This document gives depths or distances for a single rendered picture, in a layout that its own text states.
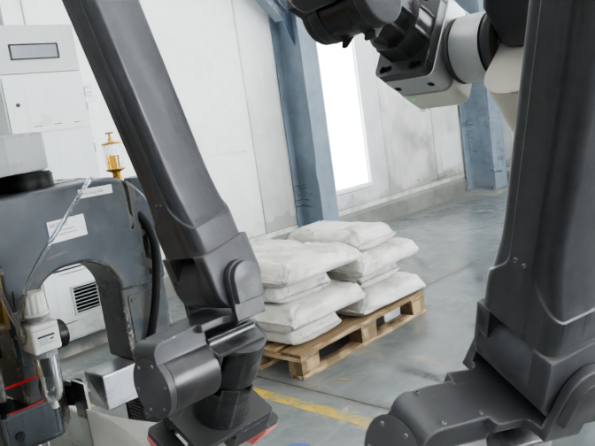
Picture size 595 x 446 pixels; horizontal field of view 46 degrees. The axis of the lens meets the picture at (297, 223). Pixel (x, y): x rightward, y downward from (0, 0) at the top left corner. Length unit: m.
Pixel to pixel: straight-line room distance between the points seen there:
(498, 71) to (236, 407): 0.51
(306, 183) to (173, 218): 6.30
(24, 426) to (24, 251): 0.23
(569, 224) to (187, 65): 5.90
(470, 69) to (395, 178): 7.29
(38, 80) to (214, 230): 4.22
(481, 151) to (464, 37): 8.53
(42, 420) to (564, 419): 0.72
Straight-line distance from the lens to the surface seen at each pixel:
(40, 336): 0.93
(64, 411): 1.04
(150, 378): 0.65
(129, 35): 0.65
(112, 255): 1.03
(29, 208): 0.97
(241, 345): 0.67
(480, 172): 9.52
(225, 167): 6.37
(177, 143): 0.65
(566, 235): 0.40
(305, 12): 0.88
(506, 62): 0.92
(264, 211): 6.67
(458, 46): 0.95
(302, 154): 6.91
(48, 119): 4.82
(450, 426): 0.45
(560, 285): 0.42
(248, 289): 0.65
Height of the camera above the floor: 1.40
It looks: 9 degrees down
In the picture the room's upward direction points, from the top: 8 degrees counter-clockwise
